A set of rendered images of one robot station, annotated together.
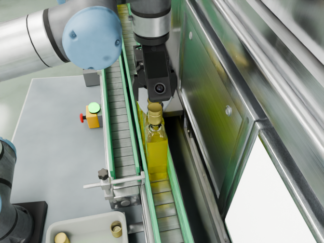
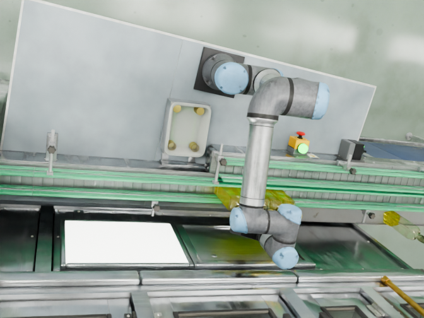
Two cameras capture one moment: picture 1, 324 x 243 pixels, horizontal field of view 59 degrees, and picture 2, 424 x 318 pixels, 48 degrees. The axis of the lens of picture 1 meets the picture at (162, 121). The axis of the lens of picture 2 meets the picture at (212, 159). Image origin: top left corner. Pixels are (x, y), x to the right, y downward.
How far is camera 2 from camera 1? 121 cm
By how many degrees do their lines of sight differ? 24
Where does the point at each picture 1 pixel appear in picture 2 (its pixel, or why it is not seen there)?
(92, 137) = (280, 137)
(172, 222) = (182, 188)
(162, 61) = (250, 235)
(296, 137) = (175, 274)
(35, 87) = (361, 89)
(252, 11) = (241, 289)
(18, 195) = not seen: hidden behind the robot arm
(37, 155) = not seen: hidden behind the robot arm
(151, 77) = not seen: hidden behind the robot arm
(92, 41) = (233, 221)
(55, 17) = (250, 211)
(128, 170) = (229, 168)
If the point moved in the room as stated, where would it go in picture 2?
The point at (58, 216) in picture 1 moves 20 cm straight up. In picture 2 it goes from (219, 104) to (235, 114)
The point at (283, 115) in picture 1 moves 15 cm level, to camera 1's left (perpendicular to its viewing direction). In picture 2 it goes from (185, 275) to (200, 234)
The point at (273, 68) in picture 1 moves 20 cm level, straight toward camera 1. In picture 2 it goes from (207, 282) to (164, 249)
